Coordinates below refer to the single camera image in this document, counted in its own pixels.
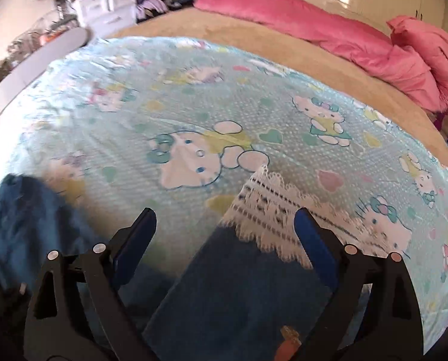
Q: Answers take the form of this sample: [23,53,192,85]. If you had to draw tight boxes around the cluttered glass side table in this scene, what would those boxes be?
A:
[0,0,80,82]

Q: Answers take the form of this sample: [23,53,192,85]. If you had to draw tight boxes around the pink duvet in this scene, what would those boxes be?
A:
[194,0,448,113]

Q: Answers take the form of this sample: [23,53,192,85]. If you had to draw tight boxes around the blue denim pants lace hem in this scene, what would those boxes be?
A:
[0,164,413,361]

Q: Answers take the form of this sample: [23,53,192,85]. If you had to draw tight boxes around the white bed footboard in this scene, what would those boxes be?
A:
[0,27,89,116]

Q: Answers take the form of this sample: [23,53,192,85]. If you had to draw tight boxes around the Hello Kitty blue bedsheet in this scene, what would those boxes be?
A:
[0,37,448,350]

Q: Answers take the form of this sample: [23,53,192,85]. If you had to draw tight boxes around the white drawer chest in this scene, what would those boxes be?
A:
[72,0,137,39]

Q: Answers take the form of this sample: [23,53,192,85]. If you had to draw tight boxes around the purple white clothes heap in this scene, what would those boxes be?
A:
[135,0,169,23]

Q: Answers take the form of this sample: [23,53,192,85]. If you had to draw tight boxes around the right hand painted nails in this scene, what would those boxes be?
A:
[273,326,301,361]

